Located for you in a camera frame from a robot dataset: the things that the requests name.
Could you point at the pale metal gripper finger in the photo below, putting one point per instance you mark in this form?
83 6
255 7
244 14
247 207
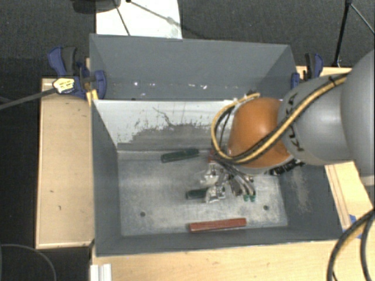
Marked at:
216 194
208 176

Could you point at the dark green block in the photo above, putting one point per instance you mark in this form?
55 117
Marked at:
179 155
196 193

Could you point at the red-brown flat block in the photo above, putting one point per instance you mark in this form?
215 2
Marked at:
217 225

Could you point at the grey metal bin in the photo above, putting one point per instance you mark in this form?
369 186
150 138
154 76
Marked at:
164 186

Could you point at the pale wood board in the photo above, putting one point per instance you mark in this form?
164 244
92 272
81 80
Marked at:
64 168

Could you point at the black cylinder on white bracket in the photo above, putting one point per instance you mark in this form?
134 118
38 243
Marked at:
283 168

